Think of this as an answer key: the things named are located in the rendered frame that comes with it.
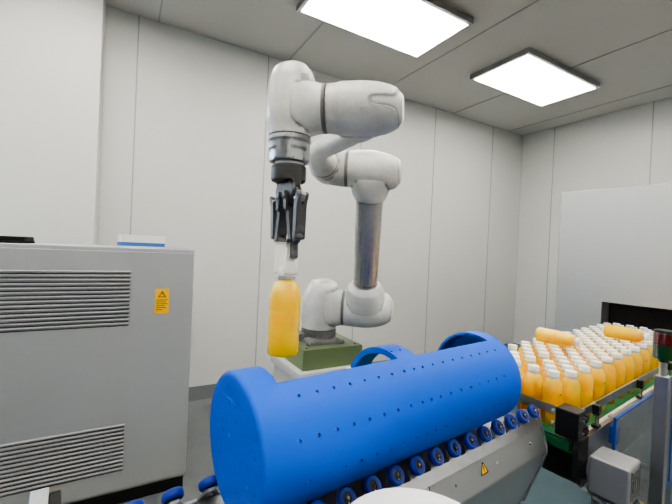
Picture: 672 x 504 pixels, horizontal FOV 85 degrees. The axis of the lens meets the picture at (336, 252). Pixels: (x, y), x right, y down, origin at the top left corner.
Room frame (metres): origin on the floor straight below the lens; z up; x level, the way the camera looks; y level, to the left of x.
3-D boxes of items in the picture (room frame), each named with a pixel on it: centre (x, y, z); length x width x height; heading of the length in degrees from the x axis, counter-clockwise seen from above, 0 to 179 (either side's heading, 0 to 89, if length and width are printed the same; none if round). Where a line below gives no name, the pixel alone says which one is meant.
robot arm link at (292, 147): (0.80, 0.11, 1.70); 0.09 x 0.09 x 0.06
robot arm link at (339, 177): (1.36, 0.04, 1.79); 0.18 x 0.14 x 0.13; 174
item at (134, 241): (2.26, 1.20, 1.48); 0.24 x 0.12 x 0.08; 128
